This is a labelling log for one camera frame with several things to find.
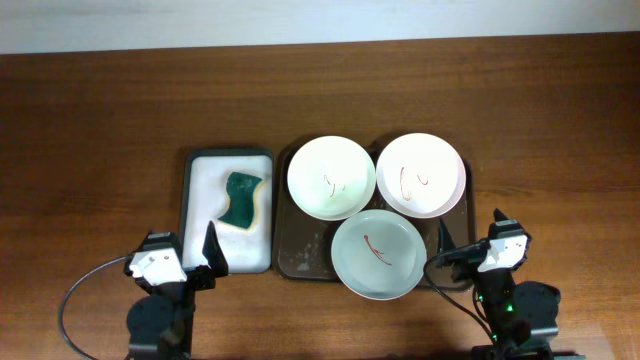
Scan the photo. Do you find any pale grey plate front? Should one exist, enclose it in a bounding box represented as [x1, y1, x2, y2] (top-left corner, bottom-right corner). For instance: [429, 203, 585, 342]
[331, 210, 427, 301]

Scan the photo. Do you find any green and yellow sponge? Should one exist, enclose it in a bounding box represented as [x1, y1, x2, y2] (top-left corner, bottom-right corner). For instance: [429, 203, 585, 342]
[218, 172, 263, 230]

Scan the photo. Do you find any white plate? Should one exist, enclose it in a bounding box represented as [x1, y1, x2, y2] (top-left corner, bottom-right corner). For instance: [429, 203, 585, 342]
[286, 136, 376, 221]
[376, 133, 466, 219]

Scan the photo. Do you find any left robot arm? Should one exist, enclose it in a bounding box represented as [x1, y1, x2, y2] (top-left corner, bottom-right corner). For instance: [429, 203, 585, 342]
[124, 223, 229, 360]

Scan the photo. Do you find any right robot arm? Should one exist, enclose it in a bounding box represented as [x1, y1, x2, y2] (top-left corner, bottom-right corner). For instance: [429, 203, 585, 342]
[430, 209, 561, 360]

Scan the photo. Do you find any black tray with soapy foam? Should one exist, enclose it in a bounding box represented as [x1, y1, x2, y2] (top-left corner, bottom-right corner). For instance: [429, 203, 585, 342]
[179, 148, 274, 274]

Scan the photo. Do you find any dark brown serving tray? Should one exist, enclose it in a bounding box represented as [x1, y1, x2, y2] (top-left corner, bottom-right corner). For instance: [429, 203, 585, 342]
[272, 140, 477, 283]

